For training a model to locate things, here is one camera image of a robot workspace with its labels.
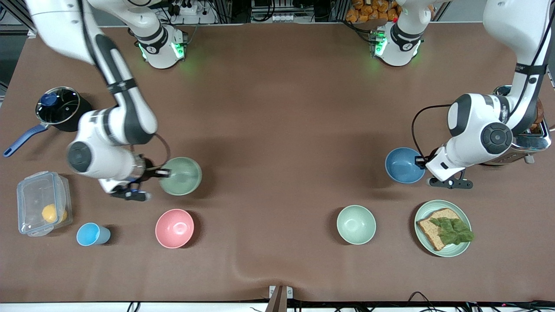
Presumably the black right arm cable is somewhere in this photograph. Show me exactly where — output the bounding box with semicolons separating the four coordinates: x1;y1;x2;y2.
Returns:
152;133;172;172

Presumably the brown bread slice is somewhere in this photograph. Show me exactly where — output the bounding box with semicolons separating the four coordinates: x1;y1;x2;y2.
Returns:
416;208;467;252

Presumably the toast slice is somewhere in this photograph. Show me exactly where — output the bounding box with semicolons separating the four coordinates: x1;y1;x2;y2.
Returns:
530;97;545;130

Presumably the pale green bowl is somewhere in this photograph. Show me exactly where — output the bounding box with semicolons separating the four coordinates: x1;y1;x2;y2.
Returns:
336;205;377;245

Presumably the metal table bracket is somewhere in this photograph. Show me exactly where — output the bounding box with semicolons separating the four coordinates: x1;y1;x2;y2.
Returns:
269;285;294;312

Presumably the pink bowl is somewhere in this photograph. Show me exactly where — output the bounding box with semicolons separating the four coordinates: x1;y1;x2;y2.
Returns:
155;209;195;249

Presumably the clear plastic lidded container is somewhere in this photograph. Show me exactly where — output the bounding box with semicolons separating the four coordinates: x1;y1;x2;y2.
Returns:
16;171;73;237

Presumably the green lettuce leaf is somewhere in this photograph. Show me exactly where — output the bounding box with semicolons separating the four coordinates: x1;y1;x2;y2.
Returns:
429;217;475;246

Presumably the black pot with blue handle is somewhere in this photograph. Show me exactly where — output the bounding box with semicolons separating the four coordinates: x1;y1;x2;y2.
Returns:
3;87;93;157

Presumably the yellow lemon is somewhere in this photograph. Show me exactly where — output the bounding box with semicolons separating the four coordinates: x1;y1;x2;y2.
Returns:
42;204;68;224

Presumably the bag of bread buns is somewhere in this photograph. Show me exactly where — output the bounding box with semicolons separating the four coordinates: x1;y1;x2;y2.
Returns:
346;0;402;23

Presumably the pale green plate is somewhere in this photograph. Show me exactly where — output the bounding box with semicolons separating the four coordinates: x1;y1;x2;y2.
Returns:
414;200;472;258

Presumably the glass lid with blue knob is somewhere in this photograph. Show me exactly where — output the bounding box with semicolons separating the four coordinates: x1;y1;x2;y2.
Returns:
36;87;81;125

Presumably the blue plastic cup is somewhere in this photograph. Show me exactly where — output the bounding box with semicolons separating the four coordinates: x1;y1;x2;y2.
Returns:
76;222;111;247

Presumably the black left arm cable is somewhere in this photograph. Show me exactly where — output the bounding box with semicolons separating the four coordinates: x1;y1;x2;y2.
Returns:
411;104;454;162

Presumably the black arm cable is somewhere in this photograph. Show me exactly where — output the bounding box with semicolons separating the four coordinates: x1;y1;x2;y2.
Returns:
411;104;454;162
152;133;172;172

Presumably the beige chrome toaster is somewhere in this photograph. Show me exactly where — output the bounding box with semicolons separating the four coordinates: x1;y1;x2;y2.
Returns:
486;85;552;166

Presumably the blue bowl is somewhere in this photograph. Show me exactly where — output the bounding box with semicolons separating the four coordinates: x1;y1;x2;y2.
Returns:
385;147;426;184

